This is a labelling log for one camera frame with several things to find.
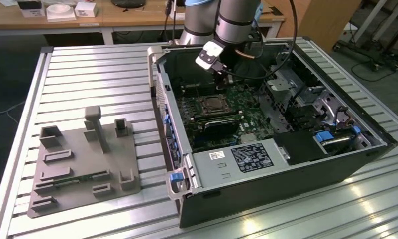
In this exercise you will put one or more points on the silver CPU with green edge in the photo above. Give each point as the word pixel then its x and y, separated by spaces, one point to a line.
pixel 216 104

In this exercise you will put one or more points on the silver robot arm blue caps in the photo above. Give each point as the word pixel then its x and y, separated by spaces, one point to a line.
pixel 232 25

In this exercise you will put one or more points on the white wheeled stand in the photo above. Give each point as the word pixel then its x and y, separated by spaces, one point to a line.
pixel 362 20

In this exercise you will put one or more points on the metal disk bay cage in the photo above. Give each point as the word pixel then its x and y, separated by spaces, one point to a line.
pixel 281 84

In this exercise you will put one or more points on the black round base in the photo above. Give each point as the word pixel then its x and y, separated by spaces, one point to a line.
pixel 129 2

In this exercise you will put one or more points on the blue case latch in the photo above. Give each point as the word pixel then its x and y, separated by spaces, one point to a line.
pixel 176 178

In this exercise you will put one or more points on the black graphics card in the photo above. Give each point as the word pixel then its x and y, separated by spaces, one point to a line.
pixel 220 130

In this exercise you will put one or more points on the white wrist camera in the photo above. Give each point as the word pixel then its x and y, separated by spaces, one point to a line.
pixel 210 53

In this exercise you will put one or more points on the small silver heat sink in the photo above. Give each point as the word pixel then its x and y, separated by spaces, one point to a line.
pixel 249 138

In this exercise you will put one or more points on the wooden cabinet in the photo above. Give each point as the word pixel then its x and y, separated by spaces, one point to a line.
pixel 325 22

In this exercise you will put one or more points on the white box with black top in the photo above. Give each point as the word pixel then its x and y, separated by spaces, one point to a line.
pixel 30 12

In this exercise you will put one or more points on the white round holder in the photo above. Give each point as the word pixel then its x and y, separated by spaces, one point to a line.
pixel 61 16

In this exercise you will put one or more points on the grey power supply unit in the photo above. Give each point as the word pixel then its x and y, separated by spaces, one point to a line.
pixel 212 171

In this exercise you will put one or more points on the green motherboard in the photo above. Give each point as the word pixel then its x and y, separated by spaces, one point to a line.
pixel 252 117

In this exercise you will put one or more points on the CPU socket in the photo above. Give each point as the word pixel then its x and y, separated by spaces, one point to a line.
pixel 218 113

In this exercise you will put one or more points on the grey parts rack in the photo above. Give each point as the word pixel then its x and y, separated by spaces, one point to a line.
pixel 85 159

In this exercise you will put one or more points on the green RAM stick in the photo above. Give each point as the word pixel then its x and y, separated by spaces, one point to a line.
pixel 76 179

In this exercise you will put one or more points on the wooden desk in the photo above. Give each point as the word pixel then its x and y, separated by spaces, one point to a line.
pixel 136 15

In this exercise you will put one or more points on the black and grey PC case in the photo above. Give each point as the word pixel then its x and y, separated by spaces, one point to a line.
pixel 268 199

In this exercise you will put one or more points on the small blue clip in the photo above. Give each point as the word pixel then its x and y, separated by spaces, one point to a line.
pixel 355 130

